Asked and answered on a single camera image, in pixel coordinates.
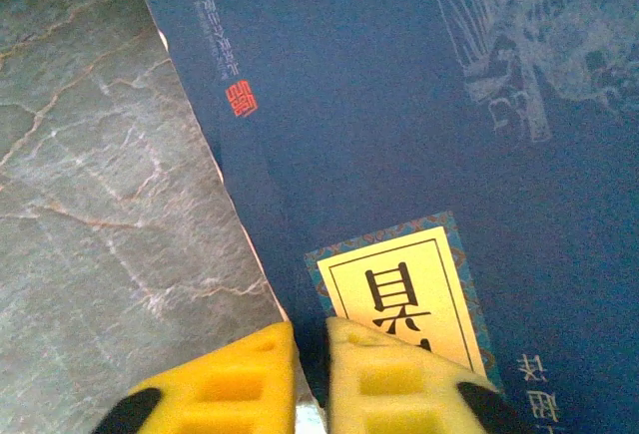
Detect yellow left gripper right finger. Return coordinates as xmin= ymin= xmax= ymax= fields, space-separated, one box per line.
xmin=325 ymin=315 xmax=531 ymax=434

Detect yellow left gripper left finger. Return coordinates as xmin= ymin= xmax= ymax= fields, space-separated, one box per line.
xmin=92 ymin=320 xmax=297 ymax=434

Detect blue book yellow label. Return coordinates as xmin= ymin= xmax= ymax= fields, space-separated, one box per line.
xmin=127 ymin=0 xmax=639 ymax=434

